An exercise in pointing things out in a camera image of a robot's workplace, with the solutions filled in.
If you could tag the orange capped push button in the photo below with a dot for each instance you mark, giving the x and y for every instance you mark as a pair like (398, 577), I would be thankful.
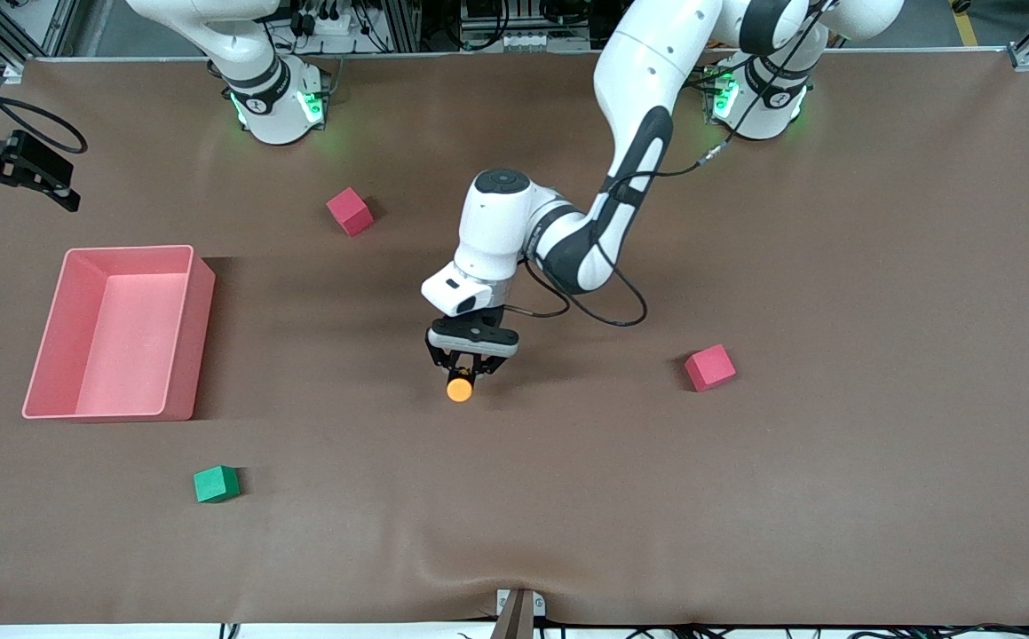
(460, 390)

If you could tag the green foam cube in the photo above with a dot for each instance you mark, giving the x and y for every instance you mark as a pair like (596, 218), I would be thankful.
(215, 485)

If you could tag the white power strip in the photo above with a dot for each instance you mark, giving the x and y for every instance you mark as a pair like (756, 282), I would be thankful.
(336, 24)

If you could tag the red foam cube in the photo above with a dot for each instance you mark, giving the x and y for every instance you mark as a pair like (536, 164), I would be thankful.
(350, 213)
(709, 368)

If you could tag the grey metal clamp bracket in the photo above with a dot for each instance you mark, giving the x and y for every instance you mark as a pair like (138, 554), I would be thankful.
(518, 605)

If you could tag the white terminal block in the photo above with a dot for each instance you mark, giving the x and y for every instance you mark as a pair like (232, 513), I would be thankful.
(523, 41)

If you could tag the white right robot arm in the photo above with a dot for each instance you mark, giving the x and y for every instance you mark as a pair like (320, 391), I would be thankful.
(265, 115)

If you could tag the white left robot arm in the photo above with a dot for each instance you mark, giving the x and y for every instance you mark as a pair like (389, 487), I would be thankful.
(647, 71)

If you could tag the pink plastic bin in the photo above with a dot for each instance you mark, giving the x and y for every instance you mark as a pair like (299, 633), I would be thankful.
(114, 382)

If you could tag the brown table cover mat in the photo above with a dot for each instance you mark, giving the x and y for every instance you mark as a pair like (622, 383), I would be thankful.
(514, 488)

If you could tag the aluminium frame post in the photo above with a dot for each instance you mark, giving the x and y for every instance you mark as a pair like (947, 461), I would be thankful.
(399, 22)

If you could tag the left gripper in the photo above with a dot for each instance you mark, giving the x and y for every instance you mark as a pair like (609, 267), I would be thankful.
(462, 363)

